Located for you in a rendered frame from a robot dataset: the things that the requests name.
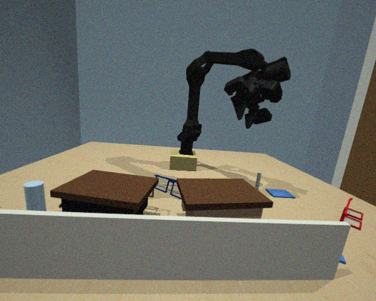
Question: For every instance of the blue-grey cylinder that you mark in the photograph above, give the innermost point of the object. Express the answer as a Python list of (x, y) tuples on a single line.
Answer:
[(35, 196)]

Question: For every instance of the navy glasses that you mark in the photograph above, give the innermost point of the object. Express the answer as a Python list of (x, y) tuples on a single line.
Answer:
[(163, 185)]

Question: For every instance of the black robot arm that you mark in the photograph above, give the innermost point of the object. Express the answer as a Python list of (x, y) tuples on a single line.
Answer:
[(272, 73)]

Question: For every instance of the white flat panel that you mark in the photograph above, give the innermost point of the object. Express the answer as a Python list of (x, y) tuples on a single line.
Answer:
[(94, 246)]

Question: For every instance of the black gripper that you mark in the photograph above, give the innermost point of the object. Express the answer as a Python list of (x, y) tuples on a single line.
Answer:
[(247, 96)]

